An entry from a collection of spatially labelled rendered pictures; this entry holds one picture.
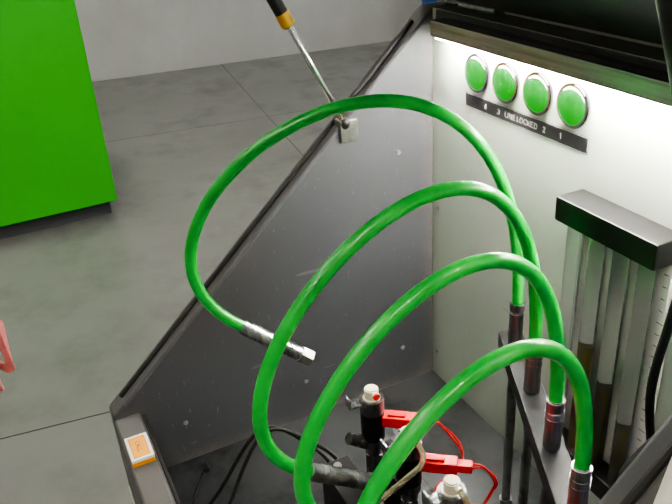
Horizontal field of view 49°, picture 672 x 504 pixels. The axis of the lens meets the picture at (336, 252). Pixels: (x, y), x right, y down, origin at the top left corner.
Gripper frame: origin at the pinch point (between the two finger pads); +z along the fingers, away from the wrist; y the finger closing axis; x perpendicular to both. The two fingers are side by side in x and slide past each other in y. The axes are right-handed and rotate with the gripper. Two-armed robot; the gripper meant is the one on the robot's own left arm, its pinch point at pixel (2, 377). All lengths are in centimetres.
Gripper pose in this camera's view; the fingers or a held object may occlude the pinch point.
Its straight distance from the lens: 121.3
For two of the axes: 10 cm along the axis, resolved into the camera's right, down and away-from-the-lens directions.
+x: -8.7, 4.5, 1.9
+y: -0.5, -4.7, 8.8
